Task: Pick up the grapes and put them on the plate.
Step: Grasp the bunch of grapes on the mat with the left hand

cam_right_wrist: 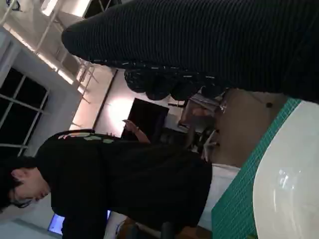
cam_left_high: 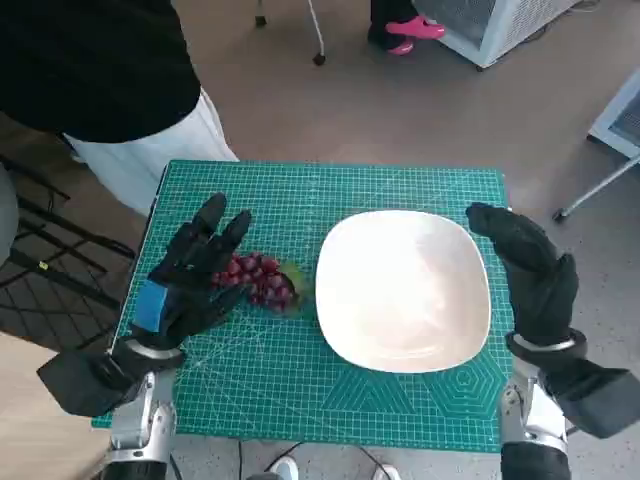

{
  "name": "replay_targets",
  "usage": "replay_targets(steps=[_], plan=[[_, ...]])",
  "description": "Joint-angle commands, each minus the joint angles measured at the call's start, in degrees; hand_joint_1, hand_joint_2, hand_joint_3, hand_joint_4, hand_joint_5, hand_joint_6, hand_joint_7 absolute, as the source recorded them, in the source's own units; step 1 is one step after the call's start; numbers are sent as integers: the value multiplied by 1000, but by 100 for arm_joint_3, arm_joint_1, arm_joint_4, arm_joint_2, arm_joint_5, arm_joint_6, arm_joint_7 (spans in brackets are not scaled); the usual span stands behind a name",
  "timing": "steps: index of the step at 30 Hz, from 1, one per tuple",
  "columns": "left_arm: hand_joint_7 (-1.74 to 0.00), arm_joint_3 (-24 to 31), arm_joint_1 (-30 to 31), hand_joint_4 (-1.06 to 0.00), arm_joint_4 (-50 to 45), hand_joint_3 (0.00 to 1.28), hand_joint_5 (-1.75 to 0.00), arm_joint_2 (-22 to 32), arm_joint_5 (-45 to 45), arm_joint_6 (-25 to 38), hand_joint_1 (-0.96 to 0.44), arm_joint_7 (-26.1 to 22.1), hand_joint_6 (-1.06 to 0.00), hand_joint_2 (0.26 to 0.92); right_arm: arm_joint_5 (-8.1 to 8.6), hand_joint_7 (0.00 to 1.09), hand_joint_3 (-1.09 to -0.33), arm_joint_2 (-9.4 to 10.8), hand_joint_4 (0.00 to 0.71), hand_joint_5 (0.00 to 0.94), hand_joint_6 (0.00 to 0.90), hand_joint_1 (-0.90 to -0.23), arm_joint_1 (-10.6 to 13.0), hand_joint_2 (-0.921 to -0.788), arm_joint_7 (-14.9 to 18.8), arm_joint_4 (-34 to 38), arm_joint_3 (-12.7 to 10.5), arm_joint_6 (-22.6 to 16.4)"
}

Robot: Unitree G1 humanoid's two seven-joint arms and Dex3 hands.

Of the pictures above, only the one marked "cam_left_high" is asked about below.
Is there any black left robot hand, blue tape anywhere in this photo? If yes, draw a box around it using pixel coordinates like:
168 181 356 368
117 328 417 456
130 192 253 351

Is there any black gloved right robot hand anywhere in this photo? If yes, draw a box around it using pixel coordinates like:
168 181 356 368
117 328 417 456
465 202 581 347

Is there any red toy grape bunch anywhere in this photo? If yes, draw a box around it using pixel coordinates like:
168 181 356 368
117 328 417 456
209 252 307 319

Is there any white square plate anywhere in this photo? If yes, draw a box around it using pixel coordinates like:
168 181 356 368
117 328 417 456
314 209 491 374

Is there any grey metal leg with caster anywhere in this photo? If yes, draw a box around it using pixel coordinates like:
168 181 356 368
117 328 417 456
552 159 640 222

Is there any green cutting mat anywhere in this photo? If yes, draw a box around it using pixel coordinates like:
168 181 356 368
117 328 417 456
91 159 516 454

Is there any white cabinet with grey panel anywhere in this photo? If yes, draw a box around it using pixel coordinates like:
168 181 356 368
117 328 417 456
587 67 640 164

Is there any grey rounded seat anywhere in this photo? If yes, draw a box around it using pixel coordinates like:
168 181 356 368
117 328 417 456
0 164 20 266

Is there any person standing by table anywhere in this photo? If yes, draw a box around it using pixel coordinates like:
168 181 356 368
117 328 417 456
0 0 240 216

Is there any white perforated metal cabinet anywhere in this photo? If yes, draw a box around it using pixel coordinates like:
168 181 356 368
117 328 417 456
412 0 581 71

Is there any person with pink shoes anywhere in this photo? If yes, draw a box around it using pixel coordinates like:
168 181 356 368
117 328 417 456
367 0 447 56

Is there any white chair leg with caster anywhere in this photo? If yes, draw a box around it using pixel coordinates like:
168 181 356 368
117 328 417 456
304 0 327 66

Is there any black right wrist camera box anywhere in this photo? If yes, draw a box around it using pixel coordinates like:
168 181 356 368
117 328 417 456
542 357 640 440

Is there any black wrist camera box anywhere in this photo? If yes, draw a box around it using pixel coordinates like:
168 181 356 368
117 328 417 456
542 357 640 440
37 349 147 419

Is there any black wire rack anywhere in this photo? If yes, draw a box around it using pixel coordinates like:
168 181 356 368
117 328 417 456
0 152 137 351

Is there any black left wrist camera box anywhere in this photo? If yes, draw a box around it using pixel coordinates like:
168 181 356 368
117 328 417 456
37 349 147 419

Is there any black floor cable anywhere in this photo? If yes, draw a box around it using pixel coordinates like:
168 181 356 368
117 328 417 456
233 439 304 480
349 444 399 480

